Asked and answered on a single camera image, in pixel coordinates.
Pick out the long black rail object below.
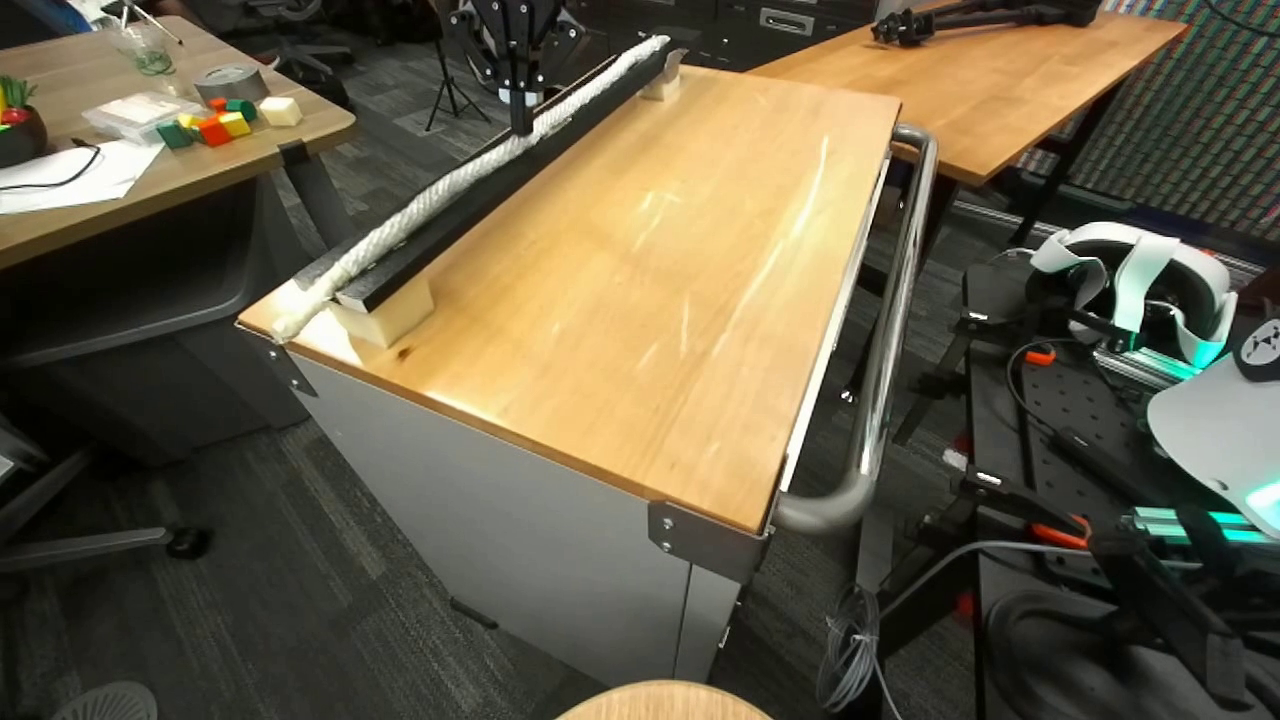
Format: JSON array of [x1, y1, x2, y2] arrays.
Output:
[[279, 35, 679, 333]]

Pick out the near wooden support block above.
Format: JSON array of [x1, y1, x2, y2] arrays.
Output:
[[332, 282, 432, 350]]

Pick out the wooden support block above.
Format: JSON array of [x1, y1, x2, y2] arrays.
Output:
[[332, 282, 432, 350], [642, 64, 679, 100]]

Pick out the white VR headset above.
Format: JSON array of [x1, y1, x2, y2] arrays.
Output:
[[1029, 220, 1237, 388]]

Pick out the white paper sheet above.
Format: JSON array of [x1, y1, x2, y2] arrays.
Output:
[[0, 141, 159, 215]]

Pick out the far wooden support block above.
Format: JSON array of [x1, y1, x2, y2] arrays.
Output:
[[642, 64, 679, 100]]

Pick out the wooden rear table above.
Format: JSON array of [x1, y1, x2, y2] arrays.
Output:
[[758, 11, 1187, 190]]

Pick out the orange handled tool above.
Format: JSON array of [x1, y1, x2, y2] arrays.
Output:
[[961, 468, 1090, 552]]

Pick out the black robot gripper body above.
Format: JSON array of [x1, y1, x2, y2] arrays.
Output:
[[450, 0, 583, 91]]

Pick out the wooden top tool cart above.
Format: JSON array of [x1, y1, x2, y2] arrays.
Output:
[[279, 69, 900, 676]]

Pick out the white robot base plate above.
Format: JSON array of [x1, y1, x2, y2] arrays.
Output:
[[1148, 361, 1280, 533]]

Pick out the wooden side desk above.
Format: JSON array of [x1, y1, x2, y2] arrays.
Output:
[[0, 18, 356, 267]]

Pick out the clear plastic cup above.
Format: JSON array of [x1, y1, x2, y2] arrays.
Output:
[[119, 26, 170, 75]]

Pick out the red toy block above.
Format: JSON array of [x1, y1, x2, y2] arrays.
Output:
[[198, 115, 231, 148]]

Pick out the black fruit bowl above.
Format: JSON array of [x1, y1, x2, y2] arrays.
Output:
[[0, 75, 48, 170]]

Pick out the round wooden stool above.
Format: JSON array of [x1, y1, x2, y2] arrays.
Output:
[[555, 679, 772, 720]]

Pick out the green toy block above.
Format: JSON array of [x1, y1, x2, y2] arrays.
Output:
[[155, 122, 198, 148]]

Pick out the steel cart handle bar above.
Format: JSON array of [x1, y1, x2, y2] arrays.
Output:
[[772, 125, 938, 538]]

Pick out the cream toy block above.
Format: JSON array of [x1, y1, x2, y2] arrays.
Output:
[[257, 97, 303, 130]]

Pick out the grey duct tape roll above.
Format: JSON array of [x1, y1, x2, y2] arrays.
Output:
[[194, 64, 269, 100]]

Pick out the black clamp on table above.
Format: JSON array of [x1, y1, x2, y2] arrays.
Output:
[[871, 0, 1098, 50]]

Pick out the yellow toy block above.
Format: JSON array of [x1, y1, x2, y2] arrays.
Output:
[[218, 111, 252, 137]]

